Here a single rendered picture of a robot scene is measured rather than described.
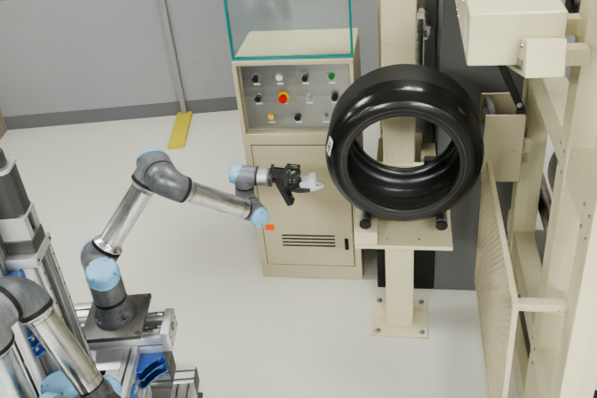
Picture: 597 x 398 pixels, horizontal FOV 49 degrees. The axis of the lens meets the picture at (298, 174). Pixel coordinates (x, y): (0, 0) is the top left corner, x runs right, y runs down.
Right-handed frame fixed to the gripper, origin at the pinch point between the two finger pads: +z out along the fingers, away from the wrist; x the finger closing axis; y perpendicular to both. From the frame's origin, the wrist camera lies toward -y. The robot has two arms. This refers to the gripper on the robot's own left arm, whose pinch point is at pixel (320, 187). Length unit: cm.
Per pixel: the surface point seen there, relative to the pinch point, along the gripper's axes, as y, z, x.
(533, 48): 80, 55, -45
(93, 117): -122, -211, 245
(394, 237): -15.5, 30.2, -5.7
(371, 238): -13.3, 21.6, -10.7
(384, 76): 47, 19, 3
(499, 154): 12, 67, 19
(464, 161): 25, 49, -12
